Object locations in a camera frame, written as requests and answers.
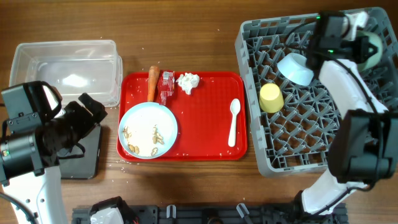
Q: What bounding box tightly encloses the grey dishwasher rack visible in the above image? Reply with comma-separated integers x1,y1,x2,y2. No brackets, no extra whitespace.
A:
235,7,397,177

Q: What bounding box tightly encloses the yellow plastic cup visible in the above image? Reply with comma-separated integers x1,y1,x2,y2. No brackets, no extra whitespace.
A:
259,83,284,113

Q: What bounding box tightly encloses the white plastic spoon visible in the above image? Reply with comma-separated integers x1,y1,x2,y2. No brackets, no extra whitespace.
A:
228,98,241,147

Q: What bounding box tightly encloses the light blue plate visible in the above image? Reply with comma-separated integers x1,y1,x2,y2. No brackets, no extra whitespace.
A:
118,102,178,160

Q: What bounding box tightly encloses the red plastic serving tray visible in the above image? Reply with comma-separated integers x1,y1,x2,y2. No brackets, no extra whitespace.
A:
116,71,248,161

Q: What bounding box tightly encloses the light blue bowl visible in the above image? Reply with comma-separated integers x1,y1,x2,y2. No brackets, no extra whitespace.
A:
277,53,314,86

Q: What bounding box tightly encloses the black rectangular tray bin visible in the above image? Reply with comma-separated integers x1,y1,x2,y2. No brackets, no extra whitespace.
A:
58,125,102,180

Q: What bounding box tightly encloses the crumpled white tissue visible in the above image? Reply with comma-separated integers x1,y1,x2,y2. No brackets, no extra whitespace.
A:
176,73,200,95

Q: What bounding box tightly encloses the orange carrot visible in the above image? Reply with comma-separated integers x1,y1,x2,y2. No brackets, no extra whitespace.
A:
147,65,160,102

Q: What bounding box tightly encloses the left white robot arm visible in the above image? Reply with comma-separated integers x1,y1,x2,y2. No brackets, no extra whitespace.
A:
1,81,107,223

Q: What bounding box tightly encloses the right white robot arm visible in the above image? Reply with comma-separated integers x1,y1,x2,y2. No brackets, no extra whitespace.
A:
297,11,397,218

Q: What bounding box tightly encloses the red snack wrapper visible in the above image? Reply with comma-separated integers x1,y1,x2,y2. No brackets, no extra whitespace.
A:
157,70,175,106

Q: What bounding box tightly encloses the green bowl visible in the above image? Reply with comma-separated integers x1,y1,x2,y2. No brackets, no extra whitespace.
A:
356,30,383,72

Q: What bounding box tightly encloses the clear plastic storage bin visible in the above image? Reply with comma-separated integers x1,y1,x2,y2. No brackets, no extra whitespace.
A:
9,40,123,107

